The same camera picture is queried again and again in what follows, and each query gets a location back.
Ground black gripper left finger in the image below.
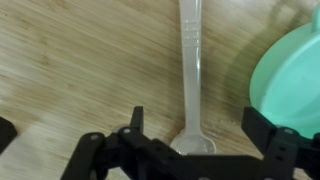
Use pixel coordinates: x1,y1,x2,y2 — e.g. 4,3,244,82
59,105,188,180

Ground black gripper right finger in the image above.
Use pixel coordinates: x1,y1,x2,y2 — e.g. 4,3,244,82
241,107,320,180

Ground beige plastic spoon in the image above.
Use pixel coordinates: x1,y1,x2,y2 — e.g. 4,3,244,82
170,0,216,155

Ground light green pot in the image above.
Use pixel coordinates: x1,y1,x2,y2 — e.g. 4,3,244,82
249,5,320,138

